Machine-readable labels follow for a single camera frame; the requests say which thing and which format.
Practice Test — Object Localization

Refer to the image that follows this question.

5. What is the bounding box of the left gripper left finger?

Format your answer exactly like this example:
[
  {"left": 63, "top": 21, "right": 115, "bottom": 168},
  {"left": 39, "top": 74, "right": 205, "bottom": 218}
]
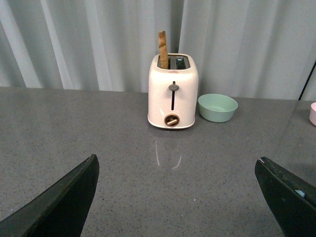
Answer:
[{"left": 0, "top": 154, "right": 99, "bottom": 237}]

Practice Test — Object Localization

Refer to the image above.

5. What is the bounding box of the pink bowl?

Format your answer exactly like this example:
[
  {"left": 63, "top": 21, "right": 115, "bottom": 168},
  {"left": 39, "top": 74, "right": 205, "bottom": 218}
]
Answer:
[{"left": 309, "top": 102, "right": 316, "bottom": 126}]

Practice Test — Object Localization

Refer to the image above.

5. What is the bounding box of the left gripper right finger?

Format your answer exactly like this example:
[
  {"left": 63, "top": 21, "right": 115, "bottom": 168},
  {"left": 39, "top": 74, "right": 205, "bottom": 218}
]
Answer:
[{"left": 255, "top": 157, "right": 316, "bottom": 237}]

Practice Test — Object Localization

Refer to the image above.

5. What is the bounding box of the white toaster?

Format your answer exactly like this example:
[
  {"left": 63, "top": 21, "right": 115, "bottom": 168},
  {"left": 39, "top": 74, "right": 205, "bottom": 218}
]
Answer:
[{"left": 148, "top": 53, "right": 199, "bottom": 129}]

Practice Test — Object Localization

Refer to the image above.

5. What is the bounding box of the green bowl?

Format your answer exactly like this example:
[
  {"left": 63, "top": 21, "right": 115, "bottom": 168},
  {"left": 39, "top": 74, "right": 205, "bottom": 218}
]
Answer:
[{"left": 198, "top": 94, "right": 238, "bottom": 123}]

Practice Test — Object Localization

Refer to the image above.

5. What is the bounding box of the black cable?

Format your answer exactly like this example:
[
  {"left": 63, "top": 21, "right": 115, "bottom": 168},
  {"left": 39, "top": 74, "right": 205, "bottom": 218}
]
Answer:
[{"left": 298, "top": 60, "right": 316, "bottom": 101}]

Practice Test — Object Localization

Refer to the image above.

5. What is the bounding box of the grey curtain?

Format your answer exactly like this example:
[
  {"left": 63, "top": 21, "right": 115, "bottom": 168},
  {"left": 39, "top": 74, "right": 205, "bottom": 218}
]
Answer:
[{"left": 0, "top": 0, "right": 316, "bottom": 101}]

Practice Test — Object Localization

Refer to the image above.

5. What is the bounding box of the toast slice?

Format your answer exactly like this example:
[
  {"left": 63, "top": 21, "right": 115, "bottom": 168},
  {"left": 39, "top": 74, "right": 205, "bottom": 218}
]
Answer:
[{"left": 158, "top": 31, "right": 169, "bottom": 70}]

